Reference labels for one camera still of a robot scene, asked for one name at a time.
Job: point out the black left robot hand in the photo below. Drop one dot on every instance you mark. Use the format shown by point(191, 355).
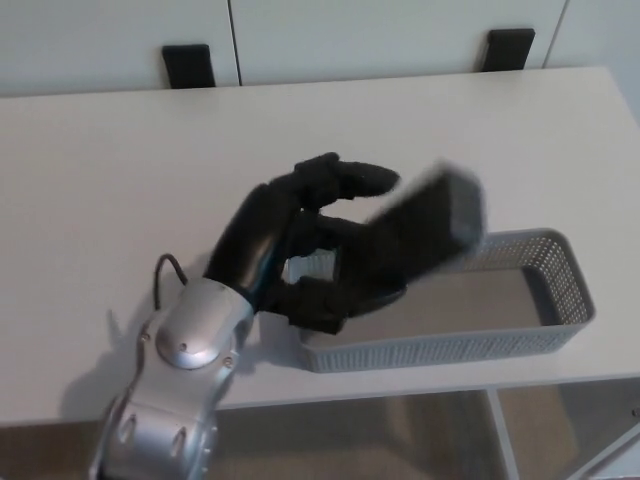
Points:
point(260, 225)

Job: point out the black whiteboard eraser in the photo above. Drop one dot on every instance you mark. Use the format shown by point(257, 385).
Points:
point(425, 225)

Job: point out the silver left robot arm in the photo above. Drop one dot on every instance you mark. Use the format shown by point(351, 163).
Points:
point(190, 340)

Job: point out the grey perforated plastic container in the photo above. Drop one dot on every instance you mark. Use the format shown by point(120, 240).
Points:
point(475, 310)

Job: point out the white cabinet with doors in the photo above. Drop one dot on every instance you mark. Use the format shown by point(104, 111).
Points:
point(350, 35)

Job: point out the white desk with metal frame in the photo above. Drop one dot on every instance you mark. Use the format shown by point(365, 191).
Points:
point(350, 115)

